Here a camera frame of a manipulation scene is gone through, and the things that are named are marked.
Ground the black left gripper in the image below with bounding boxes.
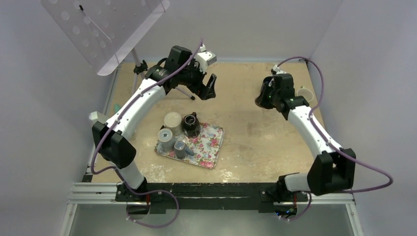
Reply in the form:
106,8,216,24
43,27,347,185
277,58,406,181
178,59,216,100

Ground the small brown mug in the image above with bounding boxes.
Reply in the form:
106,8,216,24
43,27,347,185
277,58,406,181
255,94,274,109

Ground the light green mug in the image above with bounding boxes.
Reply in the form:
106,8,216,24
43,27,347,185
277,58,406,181
296,86,315,102

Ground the small blue-grey mug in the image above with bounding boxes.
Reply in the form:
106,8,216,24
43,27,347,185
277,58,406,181
174,141,195,159

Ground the dark blue mug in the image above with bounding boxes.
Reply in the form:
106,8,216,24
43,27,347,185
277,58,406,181
261,76,273,94

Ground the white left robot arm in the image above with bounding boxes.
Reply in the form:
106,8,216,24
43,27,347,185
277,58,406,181
90,44,217,201

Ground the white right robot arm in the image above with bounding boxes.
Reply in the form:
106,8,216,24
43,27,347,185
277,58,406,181
255,73,356,200

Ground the black glossy mug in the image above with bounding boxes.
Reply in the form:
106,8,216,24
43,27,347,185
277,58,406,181
182,112,201,138

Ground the cream white mug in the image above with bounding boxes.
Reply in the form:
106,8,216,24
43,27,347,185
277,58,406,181
164,112,182,136

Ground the light grey mug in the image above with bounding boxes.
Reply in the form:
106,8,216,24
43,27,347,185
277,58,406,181
157,128,177,153

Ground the floral serving tray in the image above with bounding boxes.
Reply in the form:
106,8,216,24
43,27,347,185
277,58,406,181
154,122,225,169

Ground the white angular block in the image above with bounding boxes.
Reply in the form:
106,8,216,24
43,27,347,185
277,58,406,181
89,111,109,131

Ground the white music stand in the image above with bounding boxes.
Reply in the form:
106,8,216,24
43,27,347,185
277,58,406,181
41,0,170,76

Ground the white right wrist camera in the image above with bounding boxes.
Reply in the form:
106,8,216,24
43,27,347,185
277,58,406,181
270,64,287,75

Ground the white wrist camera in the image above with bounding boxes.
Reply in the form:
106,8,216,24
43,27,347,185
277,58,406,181
194,44,217,74
270,64,287,75

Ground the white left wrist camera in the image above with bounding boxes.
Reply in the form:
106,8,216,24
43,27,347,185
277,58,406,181
194,44,217,74

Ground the teal handle tool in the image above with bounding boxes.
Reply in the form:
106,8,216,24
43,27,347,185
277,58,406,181
113,104,121,113

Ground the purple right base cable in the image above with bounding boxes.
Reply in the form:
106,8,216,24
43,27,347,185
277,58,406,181
276,193,313,222

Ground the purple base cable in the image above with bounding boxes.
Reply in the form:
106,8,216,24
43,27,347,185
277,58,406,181
276,193,313,222
125,189,180,229

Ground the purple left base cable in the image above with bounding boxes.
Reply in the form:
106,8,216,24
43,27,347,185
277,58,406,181
125,189,180,229

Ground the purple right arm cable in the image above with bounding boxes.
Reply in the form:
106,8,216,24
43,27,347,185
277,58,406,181
277,57,394,194

